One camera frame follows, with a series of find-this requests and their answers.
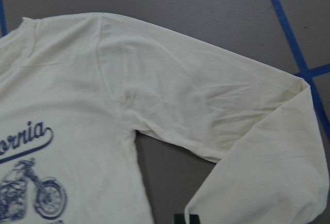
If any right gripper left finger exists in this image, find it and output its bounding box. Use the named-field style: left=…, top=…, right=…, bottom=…
left=174, top=207, right=189, bottom=224

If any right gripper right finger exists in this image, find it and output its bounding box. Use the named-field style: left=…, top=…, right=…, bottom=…
left=188, top=208, right=200, bottom=224

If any cream long-sleeve graphic shirt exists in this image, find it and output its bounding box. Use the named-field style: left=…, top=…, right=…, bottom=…
left=1, top=13, right=329, bottom=223

